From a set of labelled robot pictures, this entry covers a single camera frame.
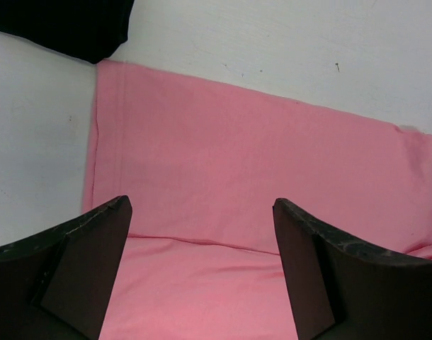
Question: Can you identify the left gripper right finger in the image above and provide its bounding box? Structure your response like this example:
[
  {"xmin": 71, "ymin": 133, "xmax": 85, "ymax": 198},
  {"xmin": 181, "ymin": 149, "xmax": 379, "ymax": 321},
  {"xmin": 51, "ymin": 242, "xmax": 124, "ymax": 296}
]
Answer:
[{"xmin": 273, "ymin": 198, "xmax": 432, "ymax": 339}]

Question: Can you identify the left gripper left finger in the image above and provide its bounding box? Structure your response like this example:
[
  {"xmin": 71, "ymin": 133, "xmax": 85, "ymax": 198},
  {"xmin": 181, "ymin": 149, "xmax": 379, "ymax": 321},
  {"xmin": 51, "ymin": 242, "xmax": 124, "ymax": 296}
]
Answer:
[{"xmin": 0, "ymin": 195, "xmax": 132, "ymax": 339}]

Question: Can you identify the pink t shirt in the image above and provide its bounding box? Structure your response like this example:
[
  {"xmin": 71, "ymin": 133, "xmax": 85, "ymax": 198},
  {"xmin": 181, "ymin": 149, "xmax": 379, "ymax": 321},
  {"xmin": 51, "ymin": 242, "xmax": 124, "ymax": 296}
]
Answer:
[{"xmin": 84, "ymin": 61, "xmax": 432, "ymax": 339}]

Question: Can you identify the folded black t shirt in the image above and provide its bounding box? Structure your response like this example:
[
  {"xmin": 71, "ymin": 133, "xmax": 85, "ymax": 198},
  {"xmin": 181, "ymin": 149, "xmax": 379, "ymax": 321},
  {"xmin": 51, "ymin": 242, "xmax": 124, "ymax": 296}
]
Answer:
[{"xmin": 0, "ymin": 0, "xmax": 134, "ymax": 64}]

